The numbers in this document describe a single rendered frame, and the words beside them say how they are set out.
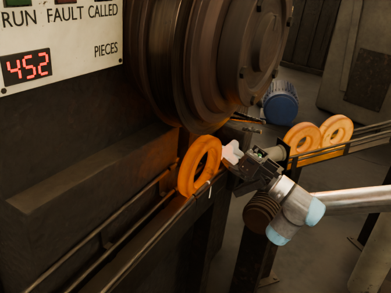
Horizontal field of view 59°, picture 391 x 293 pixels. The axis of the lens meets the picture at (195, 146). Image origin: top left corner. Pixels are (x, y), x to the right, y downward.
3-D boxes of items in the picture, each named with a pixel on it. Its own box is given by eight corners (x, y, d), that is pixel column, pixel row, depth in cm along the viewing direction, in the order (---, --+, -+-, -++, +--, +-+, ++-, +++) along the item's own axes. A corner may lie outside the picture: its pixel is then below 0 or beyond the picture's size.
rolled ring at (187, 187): (226, 128, 98) (216, 124, 99) (191, 153, 84) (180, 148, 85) (217, 181, 107) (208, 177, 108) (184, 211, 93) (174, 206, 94)
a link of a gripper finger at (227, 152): (221, 133, 104) (245, 151, 101) (213, 147, 107) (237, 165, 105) (216, 136, 101) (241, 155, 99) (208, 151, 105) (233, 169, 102)
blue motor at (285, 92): (258, 127, 300) (266, 90, 284) (260, 104, 350) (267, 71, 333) (293, 134, 297) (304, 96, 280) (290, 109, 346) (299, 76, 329)
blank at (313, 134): (284, 125, 121) (290, 129, 118) (319, 117, 126) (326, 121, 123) (278, 162, 129) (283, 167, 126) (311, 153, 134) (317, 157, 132)
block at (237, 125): (206, 182, 123) (215, 121, 111) (217, 172, 129) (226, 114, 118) (233, 193, 119) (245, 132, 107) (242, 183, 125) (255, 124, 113)
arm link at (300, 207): (307, 234, 96) (325, 215, 91) (274, 210, 99) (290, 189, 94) (313, 220, 102) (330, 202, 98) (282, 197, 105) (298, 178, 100)
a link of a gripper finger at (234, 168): (228, 152, 105) (251, 169, 103) (226, 156, 106) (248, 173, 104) (221, 158, 101) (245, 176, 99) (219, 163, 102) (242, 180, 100)
